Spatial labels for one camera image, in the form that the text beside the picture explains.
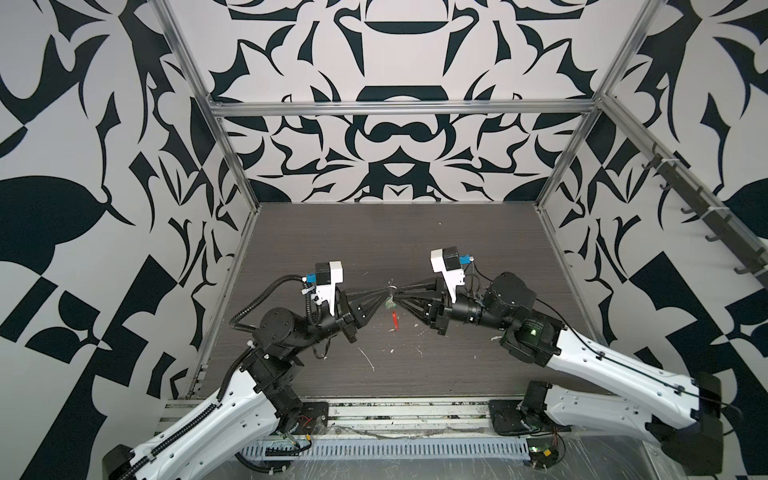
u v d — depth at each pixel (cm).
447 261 50
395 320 60
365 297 54
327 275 51
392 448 65
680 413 40
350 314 51
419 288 56
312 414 75
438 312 51
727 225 55
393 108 92
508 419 73
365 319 56
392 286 56
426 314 53
